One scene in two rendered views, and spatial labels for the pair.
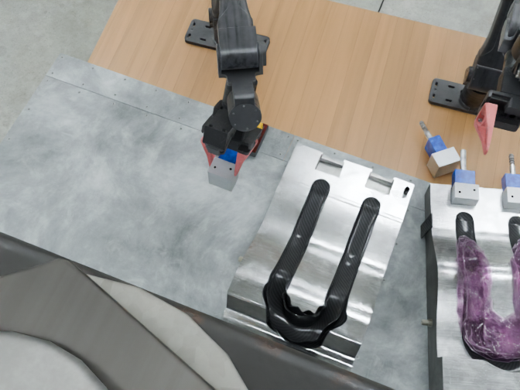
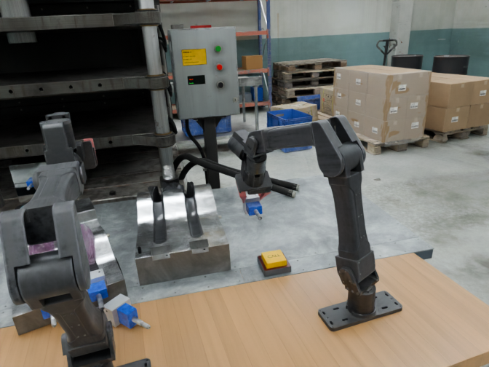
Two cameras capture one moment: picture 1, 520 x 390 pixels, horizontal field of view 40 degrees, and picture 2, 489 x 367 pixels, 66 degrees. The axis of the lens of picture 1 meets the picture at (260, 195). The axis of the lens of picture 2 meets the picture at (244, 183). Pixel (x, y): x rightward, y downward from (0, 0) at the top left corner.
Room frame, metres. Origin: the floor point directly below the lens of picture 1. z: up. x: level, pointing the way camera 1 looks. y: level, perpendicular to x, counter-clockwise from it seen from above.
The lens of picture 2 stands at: (1.59, -0.51, 1.44)
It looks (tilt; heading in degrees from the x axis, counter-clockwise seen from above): 22 degrees down; 148
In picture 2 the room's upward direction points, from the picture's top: 3 degrees counter-clockwise
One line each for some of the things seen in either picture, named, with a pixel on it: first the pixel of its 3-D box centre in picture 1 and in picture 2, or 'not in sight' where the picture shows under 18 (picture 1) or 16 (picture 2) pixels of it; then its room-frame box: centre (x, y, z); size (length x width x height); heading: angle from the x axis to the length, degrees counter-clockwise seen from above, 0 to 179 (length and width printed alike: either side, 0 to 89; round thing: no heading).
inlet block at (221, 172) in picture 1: (232, 155); (255, 209); (0.72, 0.06, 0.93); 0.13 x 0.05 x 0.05; 160
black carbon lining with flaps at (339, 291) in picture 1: (323, 257); (173, 207); (0.51, -0.13, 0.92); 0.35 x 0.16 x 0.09; 160
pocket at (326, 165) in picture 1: (329, 169); (199, 250); (0.73, -0.14, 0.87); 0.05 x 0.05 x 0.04; 70
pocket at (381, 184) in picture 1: (378, 186); (161, 255); (0.70, -0.25, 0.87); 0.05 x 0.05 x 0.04; 70
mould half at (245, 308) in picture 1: (313, 271); (178, 218); (0.50, -0.11, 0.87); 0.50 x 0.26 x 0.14; 160
